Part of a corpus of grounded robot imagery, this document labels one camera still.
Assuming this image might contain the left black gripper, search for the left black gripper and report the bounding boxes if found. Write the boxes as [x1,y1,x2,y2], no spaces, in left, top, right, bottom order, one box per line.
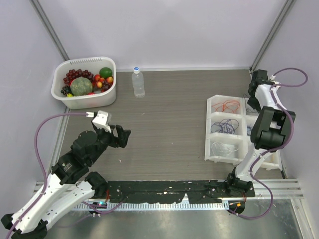
[88,124,131,164]

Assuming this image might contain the orange cable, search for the orange cable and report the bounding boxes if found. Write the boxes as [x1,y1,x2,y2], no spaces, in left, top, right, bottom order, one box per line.
[211,100,242,114]

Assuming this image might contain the dark blue cable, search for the dark blue cable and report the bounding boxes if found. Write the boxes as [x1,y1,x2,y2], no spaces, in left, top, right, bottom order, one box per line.
[210,118,241,135]

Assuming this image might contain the white cable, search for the white cable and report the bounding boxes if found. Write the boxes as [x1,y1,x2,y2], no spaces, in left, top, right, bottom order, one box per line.
[211,141,239,157]

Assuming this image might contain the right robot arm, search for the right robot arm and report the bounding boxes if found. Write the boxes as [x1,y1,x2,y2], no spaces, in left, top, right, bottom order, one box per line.
[225,70,296,197]

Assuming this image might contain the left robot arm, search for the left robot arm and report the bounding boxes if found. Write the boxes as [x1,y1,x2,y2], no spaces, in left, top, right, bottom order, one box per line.
[1,125,131,239]

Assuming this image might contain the white compartment organizer tray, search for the white compartment organizer tray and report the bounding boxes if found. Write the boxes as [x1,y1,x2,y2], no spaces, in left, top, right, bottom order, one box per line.
[204,94,284,171]

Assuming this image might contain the red yellow peaches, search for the red yellow peaches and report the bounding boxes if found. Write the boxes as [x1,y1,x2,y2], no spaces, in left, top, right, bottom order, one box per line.
[92,74,114,92]

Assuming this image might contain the clear plastic water bottle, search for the clear plastic water bottle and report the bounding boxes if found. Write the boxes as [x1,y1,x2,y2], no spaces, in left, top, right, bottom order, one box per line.
[132,67,145,98]

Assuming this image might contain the green lime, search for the green lime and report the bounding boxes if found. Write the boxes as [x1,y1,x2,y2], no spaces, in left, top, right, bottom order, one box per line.
[99,67,113,78]

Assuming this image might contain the green melon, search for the green melon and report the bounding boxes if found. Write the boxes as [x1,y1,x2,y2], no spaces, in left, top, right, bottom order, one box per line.
[70,77,93,96]

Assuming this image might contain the dark grape bunch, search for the dark grape bunch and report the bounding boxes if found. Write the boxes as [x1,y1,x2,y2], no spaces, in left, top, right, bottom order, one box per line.
[60,85,74,97]

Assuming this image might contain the white plastic basket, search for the white plastic basket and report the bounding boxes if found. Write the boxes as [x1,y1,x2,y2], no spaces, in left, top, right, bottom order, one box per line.
[51,56,117,110]

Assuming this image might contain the red grape bunch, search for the red grape bunch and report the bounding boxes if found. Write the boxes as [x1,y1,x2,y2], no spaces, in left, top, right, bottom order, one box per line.
[63,69,94,86]

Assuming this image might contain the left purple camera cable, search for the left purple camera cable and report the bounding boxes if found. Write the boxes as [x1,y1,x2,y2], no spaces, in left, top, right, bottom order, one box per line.
[4,112,89,239]

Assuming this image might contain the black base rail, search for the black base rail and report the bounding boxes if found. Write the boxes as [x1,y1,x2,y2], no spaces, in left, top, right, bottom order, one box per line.
[93,180,255,204]

